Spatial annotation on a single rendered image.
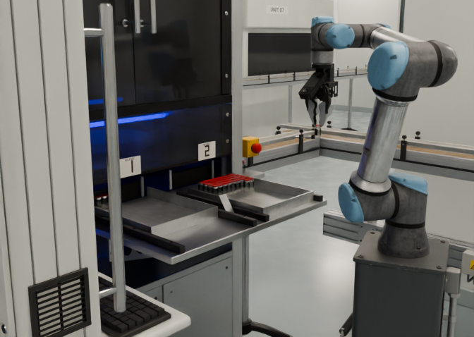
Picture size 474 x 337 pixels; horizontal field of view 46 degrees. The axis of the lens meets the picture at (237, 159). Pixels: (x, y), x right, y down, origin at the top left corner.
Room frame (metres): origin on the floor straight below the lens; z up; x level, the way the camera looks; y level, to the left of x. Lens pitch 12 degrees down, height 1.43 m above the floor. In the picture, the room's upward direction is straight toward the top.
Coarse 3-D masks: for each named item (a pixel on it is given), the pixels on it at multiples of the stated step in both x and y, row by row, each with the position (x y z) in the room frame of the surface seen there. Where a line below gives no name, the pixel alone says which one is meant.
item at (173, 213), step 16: (160, 192) 1.83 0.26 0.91; (96, 208) 1.63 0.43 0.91; (128, 208) 1.73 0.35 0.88; (144, 208) 1.73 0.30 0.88; (160, 208) 1.73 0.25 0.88; (176, 208) 1.73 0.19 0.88; (192, 208) 1.72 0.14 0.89; (208, 208) 1.67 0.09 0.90; (128, 224) 1.52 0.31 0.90; (144, 224) 1.48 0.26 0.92; (160, 224) 1.48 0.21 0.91; (176, 224) 1.52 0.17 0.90; (192, 224) 1.57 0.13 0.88
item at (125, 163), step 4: (136, 156) 1.75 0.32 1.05; (120, 160) 1.70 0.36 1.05; (124, 160) 1.71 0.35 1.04; (128, 160) 1.72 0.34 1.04; (136, 160) 1.75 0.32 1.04; (120, 164) 1.70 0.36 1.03; (124, 164) 1.71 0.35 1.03; (128, 164) 1.72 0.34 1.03; (136, 164) 1.75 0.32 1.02; (140, 164) 1.76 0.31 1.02; (120, 168) 1.70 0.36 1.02; (124, 168) 1.71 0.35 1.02; (128, 168) 1.72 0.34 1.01; (136, 168) 1.75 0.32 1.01; (140, 168) 1.76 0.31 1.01; (120, 172) 1.70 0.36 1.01; (124, 172) 1.71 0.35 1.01; (128, 172) 1.72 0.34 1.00; (136, 172) 1.74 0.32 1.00; (140, 172) 1.76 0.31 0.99; (124, 176) 1.71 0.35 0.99
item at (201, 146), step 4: (200, 144) 1.96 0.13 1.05; (204, 144) 1.97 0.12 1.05; (208, 144) 1.98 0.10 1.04; (212, 144) 2.00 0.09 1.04; (200, 148) 1.95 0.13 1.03; (204, 148) 1.97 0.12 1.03; (212, 148) 2.00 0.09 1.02; (200, 152) 1.95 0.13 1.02; (204, 152) 1.97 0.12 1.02; (208, 152) 1.98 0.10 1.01; (212, 152) 2.00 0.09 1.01; (200, 156) 1.95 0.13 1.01; (204, 156) 1.97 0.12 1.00; (208, 156) 1.98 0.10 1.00; (212, 156) 2.00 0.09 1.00; (200, 160) 1.95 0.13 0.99
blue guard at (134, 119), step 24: (96, 120) 1.65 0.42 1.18; (120, 120) 1.71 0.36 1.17; (144, 120) 1.78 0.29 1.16; (168, 120) 1.85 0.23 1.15; (192, 120) 1.93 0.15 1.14; (216, 120) 2.02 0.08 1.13; (96, 144) 1.64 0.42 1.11; (120, 144) 1.71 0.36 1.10; (144, 144) 1.77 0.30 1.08; (168, 144) 1.85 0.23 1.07; (192, 144) 1.93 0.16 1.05; (216, 144) 2.02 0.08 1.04; (96, 168) 1.64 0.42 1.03; (144, 168) 1.77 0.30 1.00
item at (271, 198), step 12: (264, 180) 1.96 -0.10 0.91; (192, 192) 1.85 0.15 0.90; (204, 192) 1.81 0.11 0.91; (240, 192) 1.91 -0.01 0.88; (252, 192) 1.91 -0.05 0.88; (264, 192) 1.91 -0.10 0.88; (276, 192) 1.91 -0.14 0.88; (288, 192) 1.89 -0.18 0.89; (300, 192) 1.85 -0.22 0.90; (312, 192) 1.82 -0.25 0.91; (240, 204) 1.69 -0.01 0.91; (252, 204) 1.66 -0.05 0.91; (264, 204) 1.77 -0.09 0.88; (276, 204) 1.68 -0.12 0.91; (288, 204) 1.72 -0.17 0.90; (300, 204) 1.77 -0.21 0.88
